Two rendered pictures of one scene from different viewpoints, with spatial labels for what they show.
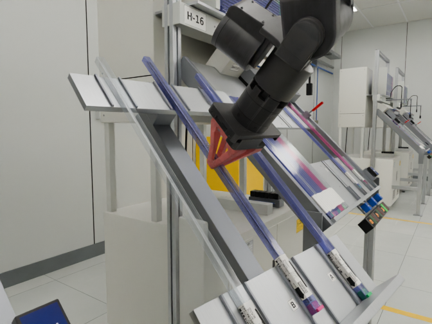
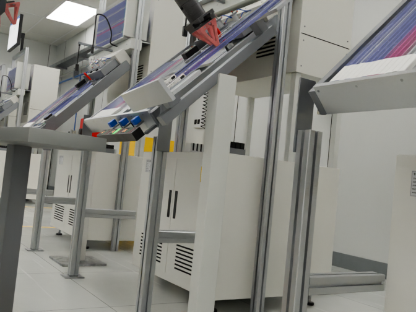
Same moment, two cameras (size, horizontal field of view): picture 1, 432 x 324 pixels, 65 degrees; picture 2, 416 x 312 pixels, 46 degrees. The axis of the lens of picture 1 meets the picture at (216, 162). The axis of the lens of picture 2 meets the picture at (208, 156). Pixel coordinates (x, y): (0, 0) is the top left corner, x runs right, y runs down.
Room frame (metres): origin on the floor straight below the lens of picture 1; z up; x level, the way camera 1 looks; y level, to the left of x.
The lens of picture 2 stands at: (1.08, -1.35, 0.51)
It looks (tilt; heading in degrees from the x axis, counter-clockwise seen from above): 3 degrees up; 112
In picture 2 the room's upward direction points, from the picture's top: 6 degrees clockwise
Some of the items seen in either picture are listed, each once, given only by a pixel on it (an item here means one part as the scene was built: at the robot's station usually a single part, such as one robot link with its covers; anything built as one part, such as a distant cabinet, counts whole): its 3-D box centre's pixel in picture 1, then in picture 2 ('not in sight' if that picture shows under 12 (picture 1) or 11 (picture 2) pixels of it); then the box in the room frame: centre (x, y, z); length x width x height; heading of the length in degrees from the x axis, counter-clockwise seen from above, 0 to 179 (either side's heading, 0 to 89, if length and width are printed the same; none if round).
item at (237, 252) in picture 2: not in sight; (230, 225); (0.35, 0.85, 0.31); 0.70 x 0.65 x 0.62; 145
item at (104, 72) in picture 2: not in sight; (94, 147); (-0.93, 1.53, 0.66); 1.01 x 0.73 x 1.31; 55
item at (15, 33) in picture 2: not in sight; (18, 35); (-3.58, 3.43, 2.10); 0.58 x 0.14 x 0.41; 145
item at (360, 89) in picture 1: (371, 130); not in sight; (4.44, -2.02, 0.95); 1.36 x 0.82 x 1.90; 55
